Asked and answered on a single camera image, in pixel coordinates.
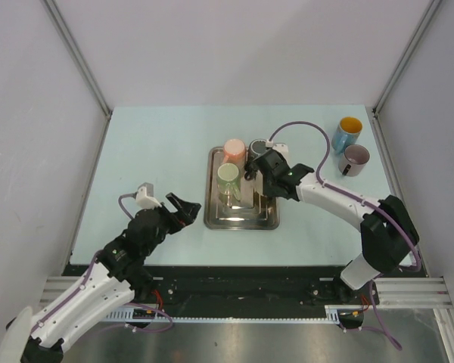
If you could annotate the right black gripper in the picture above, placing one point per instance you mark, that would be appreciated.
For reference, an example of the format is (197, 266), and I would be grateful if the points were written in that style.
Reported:
(270, 193)

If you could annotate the cream mug black handle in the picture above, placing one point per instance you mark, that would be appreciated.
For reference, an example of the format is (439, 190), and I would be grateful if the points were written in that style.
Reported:
(253, 176)

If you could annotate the right aluminium frame post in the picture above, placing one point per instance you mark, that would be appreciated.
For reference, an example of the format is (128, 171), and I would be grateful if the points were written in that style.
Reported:
(409, 51)

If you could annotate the aluminium frame post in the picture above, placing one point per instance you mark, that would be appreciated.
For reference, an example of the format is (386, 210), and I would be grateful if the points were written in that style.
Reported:
(72, 47)
(409, 51)

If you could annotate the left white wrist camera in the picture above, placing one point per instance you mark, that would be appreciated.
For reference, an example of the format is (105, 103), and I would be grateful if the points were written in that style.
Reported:
(144, 197)

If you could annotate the green mug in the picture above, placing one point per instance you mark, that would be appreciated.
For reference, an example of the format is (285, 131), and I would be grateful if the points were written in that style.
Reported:
(228, 179)

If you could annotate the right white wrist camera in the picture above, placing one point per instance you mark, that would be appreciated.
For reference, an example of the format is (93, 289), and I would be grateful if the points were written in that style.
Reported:
(282, 148)

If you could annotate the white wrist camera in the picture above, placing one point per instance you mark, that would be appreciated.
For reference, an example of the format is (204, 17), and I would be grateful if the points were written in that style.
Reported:
(282, 148)
(144, 197)

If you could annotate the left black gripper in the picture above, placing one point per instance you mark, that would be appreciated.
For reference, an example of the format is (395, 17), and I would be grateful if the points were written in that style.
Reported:
(187, 212)

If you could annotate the pink orange mug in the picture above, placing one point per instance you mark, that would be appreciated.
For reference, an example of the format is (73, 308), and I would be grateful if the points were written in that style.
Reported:
(234, 151)

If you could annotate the blue butterfly mug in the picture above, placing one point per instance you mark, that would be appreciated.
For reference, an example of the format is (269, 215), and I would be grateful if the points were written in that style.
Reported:
(347, 132)

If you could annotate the left aluminium frame post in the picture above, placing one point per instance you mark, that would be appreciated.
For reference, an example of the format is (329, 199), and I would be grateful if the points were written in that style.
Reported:
(72, 47)

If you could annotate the aluminium profile bar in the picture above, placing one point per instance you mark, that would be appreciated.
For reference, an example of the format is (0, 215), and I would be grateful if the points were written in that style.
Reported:
(393, 293)

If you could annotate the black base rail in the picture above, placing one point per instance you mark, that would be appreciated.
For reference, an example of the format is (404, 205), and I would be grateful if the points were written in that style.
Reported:
(268, 293)

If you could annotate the steel tray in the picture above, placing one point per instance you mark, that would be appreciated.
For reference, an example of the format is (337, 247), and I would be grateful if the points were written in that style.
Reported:
(223, 212)

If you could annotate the purple mug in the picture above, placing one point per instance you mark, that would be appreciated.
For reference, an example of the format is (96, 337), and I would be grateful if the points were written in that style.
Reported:
(353, 160)

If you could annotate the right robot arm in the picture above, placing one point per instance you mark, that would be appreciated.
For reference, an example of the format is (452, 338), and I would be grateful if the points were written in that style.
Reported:
(388, 234)

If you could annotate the dark grey mug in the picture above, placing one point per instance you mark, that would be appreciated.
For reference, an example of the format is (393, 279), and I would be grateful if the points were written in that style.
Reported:
(256, 148)

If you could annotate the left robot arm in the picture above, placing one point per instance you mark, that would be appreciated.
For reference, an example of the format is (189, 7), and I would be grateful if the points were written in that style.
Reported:
(115, 276)

